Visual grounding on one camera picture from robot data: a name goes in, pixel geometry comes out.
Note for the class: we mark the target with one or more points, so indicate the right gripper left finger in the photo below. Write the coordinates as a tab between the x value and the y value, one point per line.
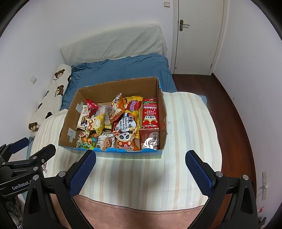
39	211

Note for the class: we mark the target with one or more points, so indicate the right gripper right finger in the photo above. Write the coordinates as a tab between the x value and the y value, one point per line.
241	211

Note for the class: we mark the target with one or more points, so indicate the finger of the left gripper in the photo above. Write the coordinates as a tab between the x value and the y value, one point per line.
8	150
42	156

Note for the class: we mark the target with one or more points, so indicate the green candy packet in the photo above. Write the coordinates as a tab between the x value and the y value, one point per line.
87	140

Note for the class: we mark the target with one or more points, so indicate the white chocolate biscuit packet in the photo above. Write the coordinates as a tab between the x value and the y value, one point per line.
82	121

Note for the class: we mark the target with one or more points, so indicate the yellow panda snack packet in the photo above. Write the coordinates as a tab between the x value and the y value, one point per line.
95	124

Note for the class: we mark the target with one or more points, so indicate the orange panda snack packet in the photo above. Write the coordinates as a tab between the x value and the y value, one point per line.
125	140

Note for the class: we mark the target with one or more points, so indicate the small red snack packet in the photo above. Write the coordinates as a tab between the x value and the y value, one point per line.
92	107

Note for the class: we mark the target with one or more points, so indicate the brown cake packet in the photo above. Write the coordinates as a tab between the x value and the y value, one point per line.
149	138

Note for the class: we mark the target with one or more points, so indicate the yellow Sedaap noodle packet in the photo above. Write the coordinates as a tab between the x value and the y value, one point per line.
131	117

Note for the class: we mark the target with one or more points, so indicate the white cookie packet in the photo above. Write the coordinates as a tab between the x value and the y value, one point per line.
105	140

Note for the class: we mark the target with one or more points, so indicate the yellow clear snack packet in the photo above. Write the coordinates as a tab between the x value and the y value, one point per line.
106	110

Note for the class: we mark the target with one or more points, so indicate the teal blanket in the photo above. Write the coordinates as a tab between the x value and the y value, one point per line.
31	140

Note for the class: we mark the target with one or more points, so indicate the bear print long pillow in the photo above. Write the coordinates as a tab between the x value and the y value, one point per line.
52	101

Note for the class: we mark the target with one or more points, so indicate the striped pink cat blanket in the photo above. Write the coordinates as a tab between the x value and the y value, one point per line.
155	193

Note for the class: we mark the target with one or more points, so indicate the cardboard milk box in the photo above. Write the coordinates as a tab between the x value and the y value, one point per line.
104	93

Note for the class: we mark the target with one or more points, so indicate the blue bed sheet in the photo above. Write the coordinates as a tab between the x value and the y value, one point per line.
149	65

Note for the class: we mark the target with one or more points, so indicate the grey quilted pillow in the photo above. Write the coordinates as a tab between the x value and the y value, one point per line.
116	44

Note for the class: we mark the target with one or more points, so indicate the white door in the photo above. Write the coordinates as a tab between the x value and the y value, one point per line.
196	48

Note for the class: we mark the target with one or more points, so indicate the white wall switch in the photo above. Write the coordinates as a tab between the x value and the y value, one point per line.
33	79

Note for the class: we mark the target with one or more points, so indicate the metal door handle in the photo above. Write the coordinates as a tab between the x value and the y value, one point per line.
182	25

